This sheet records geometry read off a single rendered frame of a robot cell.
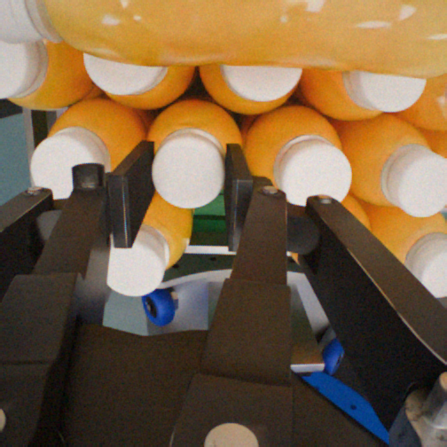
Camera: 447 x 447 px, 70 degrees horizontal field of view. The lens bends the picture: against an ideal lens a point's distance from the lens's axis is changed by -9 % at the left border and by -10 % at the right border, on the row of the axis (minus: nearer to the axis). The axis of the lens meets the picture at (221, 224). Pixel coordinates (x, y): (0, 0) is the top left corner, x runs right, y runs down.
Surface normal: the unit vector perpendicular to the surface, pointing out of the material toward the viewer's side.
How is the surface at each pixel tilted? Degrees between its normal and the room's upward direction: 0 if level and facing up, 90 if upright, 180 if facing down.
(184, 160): 0
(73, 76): 71
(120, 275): 0
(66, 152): 0
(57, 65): 53
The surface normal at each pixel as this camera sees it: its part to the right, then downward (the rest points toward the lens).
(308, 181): 0.03, 0.41
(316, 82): -0.92, 0.33
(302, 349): 0.04, -0.91
